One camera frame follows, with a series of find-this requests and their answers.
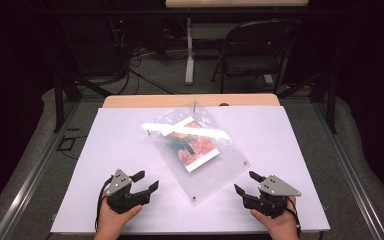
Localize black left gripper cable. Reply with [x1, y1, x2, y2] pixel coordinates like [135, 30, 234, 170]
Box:
[94, 175, 115, 232]

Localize black metal stand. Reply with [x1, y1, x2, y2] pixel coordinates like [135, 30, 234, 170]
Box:
[53, 66, 113, 134]
[277, 64, 338, 135]

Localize person's right hand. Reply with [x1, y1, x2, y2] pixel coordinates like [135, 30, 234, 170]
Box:
[249, 195, 301, 240]

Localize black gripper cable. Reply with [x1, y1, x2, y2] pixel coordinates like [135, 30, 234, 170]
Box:
[94, 175, 115, 232]
[283, 199, 303, 236]

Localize light desk with white legs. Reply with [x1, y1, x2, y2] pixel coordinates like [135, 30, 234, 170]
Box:
[164, 0, 310, 86]

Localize person's left hand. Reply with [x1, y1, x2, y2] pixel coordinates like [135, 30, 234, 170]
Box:
[94, 199, 144, 240]

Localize colourful photo print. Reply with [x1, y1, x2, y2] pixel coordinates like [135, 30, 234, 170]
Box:
[161, 120, 221, 174]

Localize aluminium rail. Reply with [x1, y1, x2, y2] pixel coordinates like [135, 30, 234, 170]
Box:
[0, 100, 80, 240]
[312, 100, 384, 240]

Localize black folding chair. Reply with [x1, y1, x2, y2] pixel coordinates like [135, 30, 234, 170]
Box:
[211, 18, 302, 95]

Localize white table board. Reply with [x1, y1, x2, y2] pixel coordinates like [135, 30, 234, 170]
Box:
[50, 105, 331, 234]

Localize black floor cables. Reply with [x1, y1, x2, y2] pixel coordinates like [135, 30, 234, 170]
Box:
[111, 46, 181, 97]

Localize black equipment with red light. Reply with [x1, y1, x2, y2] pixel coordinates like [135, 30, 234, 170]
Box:
[107, 15, 133, 73]

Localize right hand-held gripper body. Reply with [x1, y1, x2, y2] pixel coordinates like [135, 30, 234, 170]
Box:
[244, 174, 303, 220]

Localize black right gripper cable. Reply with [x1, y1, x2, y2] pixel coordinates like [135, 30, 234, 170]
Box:
[283, 199, 303, 236]

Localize clear acrylic photo frame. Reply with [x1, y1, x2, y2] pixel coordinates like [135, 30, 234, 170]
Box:
[145, 100, 252, 207]

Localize wooden table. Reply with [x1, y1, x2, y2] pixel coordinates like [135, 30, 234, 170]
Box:
[102, 93, 281, 109]

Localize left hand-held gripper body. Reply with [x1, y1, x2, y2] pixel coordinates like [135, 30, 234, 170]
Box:
[104, 168, 152, 215]

